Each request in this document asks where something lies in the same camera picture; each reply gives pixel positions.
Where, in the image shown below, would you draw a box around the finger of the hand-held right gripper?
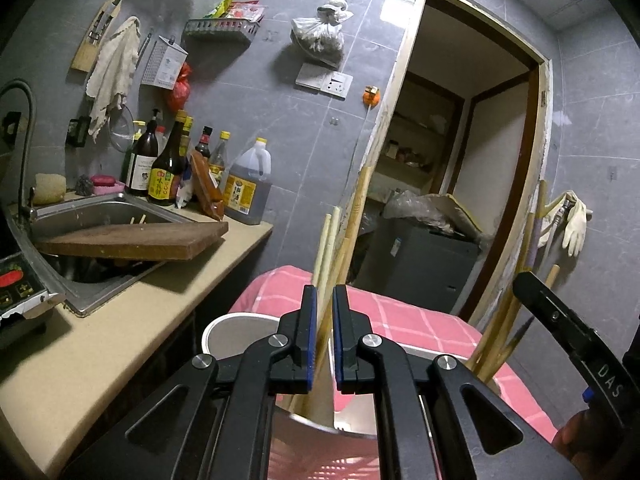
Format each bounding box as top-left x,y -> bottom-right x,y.
512,271 -> 599,356

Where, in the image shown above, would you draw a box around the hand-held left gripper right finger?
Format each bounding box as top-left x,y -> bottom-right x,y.
332,284 -> 583,480

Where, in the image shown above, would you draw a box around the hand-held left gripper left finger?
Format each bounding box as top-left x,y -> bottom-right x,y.
62,284 -> 321,480

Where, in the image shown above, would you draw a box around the person's right hand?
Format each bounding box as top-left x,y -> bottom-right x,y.
551,407 -> 626,466

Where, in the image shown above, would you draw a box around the long wooden stick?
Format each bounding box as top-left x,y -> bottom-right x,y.
487,264 -> 561,381

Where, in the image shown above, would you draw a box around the pink checkered cloth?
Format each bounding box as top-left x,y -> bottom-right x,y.
227,265 -> 558,443

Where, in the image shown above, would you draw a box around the white plastic bucket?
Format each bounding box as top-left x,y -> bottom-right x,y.
201,312 -> 281,361

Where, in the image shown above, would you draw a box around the white rubber gloves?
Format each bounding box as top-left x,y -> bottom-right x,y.
542,191 -> 593,257

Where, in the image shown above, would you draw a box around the black cabinet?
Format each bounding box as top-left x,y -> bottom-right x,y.
357,220 -> 481,313

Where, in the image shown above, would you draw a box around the pink plastic basket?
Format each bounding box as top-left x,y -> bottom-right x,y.
272,440 -> 381,480

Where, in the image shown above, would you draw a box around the thick wooden stick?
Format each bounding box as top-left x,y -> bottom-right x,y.
290,165 -> 373,418

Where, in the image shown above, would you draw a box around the crumpled clear plastic sheet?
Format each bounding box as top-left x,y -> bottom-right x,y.
382,189 -> 456,233

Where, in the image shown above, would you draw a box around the large dark liquid jug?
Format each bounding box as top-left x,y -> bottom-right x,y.
222,137 -> 273,225

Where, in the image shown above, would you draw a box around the storage shelf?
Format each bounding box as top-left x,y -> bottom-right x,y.
372,110 -> 453,196

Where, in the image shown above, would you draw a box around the brown packet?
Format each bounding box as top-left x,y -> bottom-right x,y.
190,152 -> 226,221

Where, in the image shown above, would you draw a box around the white blue plastic packet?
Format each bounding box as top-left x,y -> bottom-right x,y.
175,170 -> 196,211

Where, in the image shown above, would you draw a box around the brown wooden cutting board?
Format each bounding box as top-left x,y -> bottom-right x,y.
34,220 -> 230,262

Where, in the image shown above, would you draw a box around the clear bottle yellow cap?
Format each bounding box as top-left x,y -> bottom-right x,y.
209,131 -> 231,188

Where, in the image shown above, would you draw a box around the soy sauce bottle yellow label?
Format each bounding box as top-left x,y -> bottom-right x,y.
148,111 -> 187,206

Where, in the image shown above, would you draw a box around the dark bottle red cap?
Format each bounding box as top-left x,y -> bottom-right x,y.
195,126 -> 214,161

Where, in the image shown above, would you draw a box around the dark bottle white label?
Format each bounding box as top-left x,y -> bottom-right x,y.
124,108 -> 160,197

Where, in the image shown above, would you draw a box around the steel kitchen sink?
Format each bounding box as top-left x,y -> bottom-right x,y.
20,192 -> 201,318

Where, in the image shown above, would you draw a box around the pink soap dish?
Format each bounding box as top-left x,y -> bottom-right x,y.
92,174 -> 126,193

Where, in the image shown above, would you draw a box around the small mesh strainer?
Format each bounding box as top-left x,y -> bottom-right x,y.
107,102 -> 136,153

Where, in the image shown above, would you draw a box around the red plastic bag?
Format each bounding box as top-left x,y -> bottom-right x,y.
167,62 -> 193,113

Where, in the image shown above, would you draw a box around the yellow sponge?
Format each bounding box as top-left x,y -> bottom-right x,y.
34,172 -> 67,205

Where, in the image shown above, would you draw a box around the hanging clear plastic bag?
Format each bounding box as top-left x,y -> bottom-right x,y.
291,0 -> 351,68

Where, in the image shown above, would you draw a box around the metal box grater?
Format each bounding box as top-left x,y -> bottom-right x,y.
140,34 -> 189,90

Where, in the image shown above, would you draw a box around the white hanging rag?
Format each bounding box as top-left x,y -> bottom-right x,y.
84,16 -> 142,142

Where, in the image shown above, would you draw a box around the wooden knife rack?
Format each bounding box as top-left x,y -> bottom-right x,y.
70,0 -> 151,72

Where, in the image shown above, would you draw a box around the black kitchen faucet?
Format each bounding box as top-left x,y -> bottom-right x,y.
0,79 -> 38,223

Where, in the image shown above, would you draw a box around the wall socket plate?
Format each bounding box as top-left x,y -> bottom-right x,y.
295,62 -> 353,98

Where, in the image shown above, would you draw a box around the wooden door frame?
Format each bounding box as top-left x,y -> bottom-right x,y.
345,0 -> 553,333

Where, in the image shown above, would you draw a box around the black wall holder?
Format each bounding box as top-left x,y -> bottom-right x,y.
67,116 -> 92,148

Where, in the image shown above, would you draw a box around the grey wall shelf basket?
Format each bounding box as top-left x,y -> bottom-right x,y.
182,17 -> 263,43

